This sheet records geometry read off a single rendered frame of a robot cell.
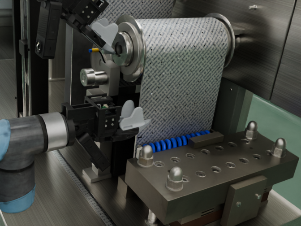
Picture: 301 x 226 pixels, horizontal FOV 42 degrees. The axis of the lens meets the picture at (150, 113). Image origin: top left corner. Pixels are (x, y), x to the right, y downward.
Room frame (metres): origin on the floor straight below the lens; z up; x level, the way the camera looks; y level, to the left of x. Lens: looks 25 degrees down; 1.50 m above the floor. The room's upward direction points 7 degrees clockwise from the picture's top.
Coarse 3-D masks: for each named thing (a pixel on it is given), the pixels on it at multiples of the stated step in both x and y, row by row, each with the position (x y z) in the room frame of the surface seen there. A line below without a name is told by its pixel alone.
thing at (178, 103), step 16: (144, 80) 0.80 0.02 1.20; (160, 80) 0.83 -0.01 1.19; (176, 80) 0.85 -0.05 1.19; (192, 80) 0.88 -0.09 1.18; (208, 80) 0.91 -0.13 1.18; (144, 96) 0.80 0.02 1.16; (160, 96) 0.83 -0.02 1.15; (176, 96) 0.86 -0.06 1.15; (192, 96) 0.89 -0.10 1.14; (208, 96) 0.92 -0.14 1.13; (144, 112) 0.81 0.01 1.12; (160, 112) 0.83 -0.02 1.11; (176, 112) 0.86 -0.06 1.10; (192, 112) 0.89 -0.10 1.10; (208, 112) 0.92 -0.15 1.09; (160, 128) 0.84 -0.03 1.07; (176, 128) 0.87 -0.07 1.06; (192, 128) 0.90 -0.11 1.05; (208, 128) 0.93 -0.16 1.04
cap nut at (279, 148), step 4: (276, 140) 0.85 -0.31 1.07; (280, 140) 0.84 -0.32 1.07; (284, 140) 0.85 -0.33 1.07; (276, 144) 0.85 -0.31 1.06; (280, 144) 0.84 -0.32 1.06; (284, 144) 0.84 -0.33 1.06; (272, 148) 0.85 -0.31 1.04; (276, 148) 0.84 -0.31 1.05; (280, 148) 0.84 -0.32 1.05; (284, 148) 0.84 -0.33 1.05; (272, 152) 0.85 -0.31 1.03; (276, 152) 0.84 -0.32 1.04; (280, 152) 0.84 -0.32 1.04; (284, 152) 0.84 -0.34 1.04; (276, 156) 0.84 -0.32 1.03; (280, 156) 0.83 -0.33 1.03; (284, 156) 0.84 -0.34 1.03
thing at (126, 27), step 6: (120, 24) 0.86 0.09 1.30; (126, 24) 0.84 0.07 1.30; (222, 24) 0.97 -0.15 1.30; (120, 30) 0.86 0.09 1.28; (126, 30) 0.84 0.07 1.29; (132, 30) 0.82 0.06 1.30; (132, 36) 0.82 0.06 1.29; (138, 42) 0.80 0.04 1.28; (138, 48) 0.80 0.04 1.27; (138, 54) 0.79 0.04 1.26; (138, 60) 0.79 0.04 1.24; (126, 66) 0.83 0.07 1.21; (132, 66) 0.81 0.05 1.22; (126, 72) 0.83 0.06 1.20; (132, 72) 0.81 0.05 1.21
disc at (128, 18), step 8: (120, 16) 0.87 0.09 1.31; (128, 16) 0.85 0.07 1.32; (136, 24) 0.82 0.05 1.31; (144, 40) 0.79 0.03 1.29; (144, 48) 0.79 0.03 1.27; (144, 56) 0.78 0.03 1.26; (144, 64) 0.78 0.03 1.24; (120, 72) 0.86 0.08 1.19; (136, 72) 0.80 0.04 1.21; (128, 80) 0.83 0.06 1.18
